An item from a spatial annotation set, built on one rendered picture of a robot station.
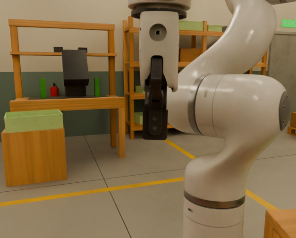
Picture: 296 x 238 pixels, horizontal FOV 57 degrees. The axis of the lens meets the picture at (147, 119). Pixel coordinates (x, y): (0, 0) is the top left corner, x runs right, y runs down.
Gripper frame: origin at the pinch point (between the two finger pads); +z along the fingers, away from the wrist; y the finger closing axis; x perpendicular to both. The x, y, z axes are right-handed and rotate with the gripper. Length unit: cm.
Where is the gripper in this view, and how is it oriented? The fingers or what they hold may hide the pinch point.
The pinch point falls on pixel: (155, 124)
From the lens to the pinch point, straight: 40.4
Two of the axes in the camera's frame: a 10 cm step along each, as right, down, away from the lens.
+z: -0.3, 9.8, 2.1
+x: -10.0, -0.3, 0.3
